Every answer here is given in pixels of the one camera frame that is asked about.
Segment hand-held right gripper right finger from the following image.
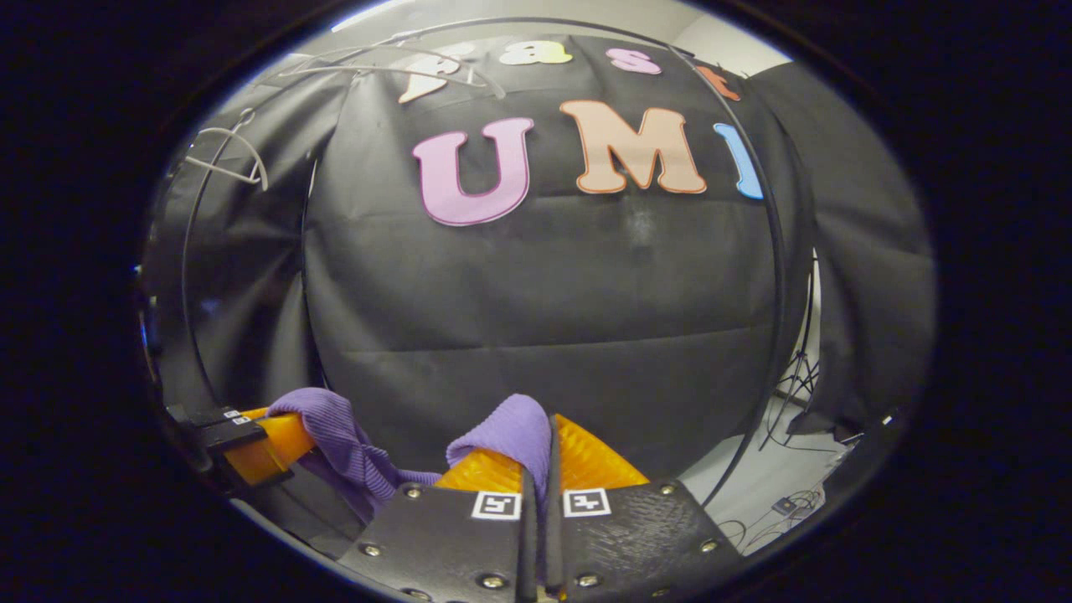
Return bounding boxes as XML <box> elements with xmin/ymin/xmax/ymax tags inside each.
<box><xmin>544</xmin><ymin>413</ymin><xmax>746</xmax><ymax>603</ymax></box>

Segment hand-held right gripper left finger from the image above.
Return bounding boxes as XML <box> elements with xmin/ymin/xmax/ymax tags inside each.
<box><xmin>338</xmin><ymin>448</ymin><xmax>539</xmax><ymax>603</ymax></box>

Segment purple ribbed shirt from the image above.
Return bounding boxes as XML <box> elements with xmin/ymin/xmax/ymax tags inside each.
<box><xmin>265</xmin><ymin>386</ymin><xmax>555</xmax><ymax>527</ymax></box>

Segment white plastic clothes hanger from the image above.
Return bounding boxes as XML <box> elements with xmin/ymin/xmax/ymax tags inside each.
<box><xmin>183</xmin><ymin>107</ymin><xmax>271</xmax><ymax>193</ymax></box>
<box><xmin>276</xmin><ymin>32</ymin><xmax>508</xmax><ymax>101</ymax></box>

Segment black backdrop cloth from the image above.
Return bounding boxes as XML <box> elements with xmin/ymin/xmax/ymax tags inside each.
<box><xmin>138</xmin><ymin>33</ymin><xmax>937</xmax><ymax>554</ymax></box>

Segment black tripod stand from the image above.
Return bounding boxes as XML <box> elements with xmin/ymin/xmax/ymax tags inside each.
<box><xmin>756</xmin><ymin>251</ymin><xmax>840</xmax><ymax>453</ymax></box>

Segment black floor cable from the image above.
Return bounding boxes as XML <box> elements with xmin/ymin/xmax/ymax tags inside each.
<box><xmin>719</xmin><ymin>490</ymin><xmax>827</xmax><ymax>547</ymax></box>

